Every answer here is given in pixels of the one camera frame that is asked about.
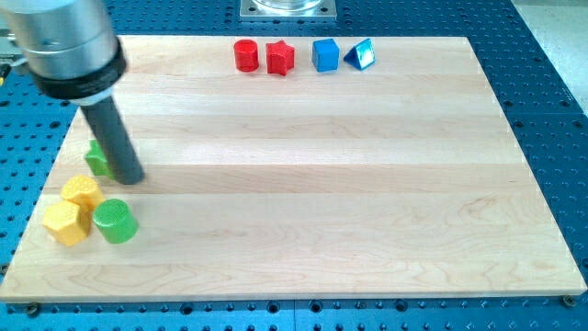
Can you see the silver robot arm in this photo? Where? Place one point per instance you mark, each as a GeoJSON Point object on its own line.
{"type": "Point", "coordinates": [72, 49]}

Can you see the red star block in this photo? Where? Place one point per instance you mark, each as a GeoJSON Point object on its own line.
{"type": "Point", "coordinates": [280, 57]}

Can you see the green star block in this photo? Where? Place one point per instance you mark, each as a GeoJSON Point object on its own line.
{"type": "Point", "coordinates": [97, 161]}

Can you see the wooden board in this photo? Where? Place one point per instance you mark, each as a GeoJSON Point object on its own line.
{"type": "Point", "coordinates": [401, 180]}

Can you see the blue cube block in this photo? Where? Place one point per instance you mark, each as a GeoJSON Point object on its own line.
{"type": "Point", "coordinates": [325, 55]}

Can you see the red cylinder block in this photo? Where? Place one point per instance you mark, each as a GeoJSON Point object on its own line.
{"type": "Point", "coordinates": [246, 55]}

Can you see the blue triangle block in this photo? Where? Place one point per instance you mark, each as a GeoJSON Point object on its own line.
{"type": "Point", "coordinates": [362, 55]}

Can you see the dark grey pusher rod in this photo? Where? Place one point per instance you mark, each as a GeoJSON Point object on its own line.
{"type": "Point", "coordinates": [109, 130]}

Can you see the green cylinder block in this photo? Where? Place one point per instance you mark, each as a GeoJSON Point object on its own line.
{"type": "Point", "coordinates": [115, 221]}

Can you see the yellow heart block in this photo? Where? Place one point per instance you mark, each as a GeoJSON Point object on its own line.
{"type": "Point", "coordinates": [83, 191]}

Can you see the yellow hexagon block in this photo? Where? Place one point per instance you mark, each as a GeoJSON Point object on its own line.
{"type": "Point", "coordinates": [67, 223]}

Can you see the clear robot base plate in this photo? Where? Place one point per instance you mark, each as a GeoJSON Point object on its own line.
{"type": "Point", "coordinates": [288, 10]}

